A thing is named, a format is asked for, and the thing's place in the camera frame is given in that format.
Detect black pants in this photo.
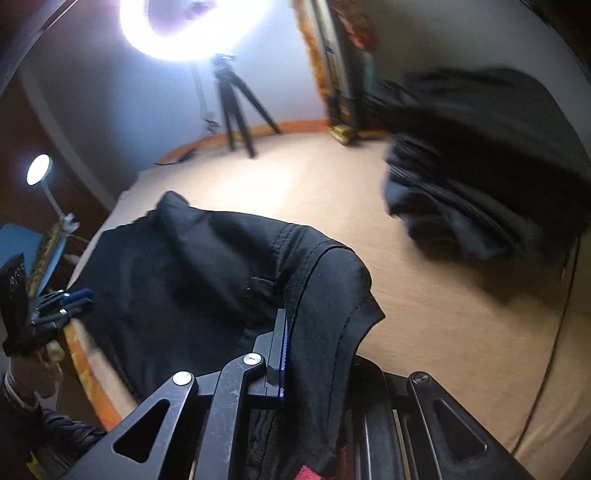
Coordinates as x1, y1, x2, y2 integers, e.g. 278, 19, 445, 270
76, 192, 384, 479

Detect white knit gloved left hand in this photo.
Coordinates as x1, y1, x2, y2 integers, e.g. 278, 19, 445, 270
6, 347, 63, 405

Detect leopard print cushion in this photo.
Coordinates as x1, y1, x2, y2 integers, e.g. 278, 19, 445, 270
26, 219, 66, 300

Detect blue chair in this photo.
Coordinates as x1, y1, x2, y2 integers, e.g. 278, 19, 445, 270
1, 223, 43, 280

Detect white clip desk lamp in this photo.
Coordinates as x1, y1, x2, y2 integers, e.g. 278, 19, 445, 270
26, 153, 79, 236

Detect small black tripod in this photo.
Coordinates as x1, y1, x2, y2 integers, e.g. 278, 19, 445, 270
210, 54, 284, 159

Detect folded silver tripod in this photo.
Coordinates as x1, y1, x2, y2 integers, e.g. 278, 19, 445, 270
305, 1, 366, 132

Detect stack of folded dark clothes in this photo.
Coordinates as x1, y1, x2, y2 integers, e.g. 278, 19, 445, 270
365, 68, 590, 261

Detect tan gripper handle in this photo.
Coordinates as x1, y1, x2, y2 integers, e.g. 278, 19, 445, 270
39, 340, 65, 364

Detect left forearm with bracelets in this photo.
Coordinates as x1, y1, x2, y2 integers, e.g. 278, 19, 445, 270
1, 374, 106, 479

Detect black power cable with switch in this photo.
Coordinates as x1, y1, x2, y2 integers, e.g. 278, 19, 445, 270
156, 64, 221, 166

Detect bright ring light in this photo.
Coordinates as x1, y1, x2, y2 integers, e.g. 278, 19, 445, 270
118, 1, 273, 63

